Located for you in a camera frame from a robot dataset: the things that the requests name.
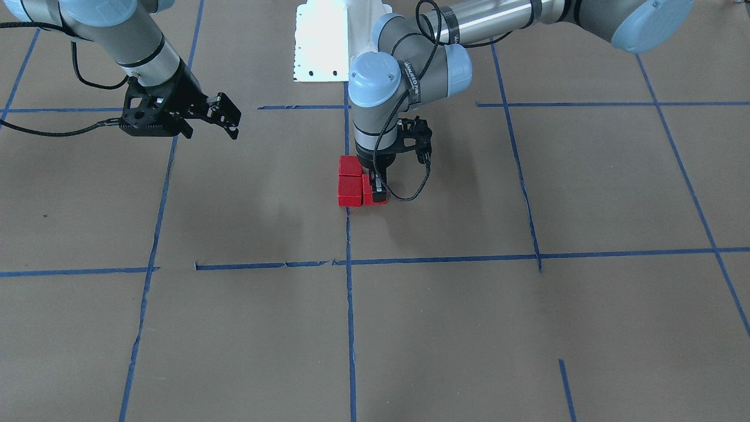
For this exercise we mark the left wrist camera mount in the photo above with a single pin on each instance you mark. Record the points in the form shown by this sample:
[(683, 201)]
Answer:
[(414, 135)]

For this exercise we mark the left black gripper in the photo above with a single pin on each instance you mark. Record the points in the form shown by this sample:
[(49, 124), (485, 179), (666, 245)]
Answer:
[(370, 160)]

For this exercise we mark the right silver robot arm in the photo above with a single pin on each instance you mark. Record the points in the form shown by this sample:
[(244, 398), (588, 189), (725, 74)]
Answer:
[(124, 29)]

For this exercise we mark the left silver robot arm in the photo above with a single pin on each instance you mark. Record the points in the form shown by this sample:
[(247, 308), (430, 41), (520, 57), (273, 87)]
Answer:
[(424, 58)]

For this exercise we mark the red block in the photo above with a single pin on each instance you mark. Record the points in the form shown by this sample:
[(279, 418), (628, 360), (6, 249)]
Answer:
[(349, 191), (370, 197), (350, 166)]

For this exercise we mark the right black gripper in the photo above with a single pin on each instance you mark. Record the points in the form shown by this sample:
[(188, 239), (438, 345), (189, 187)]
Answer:
[(188, 92)]

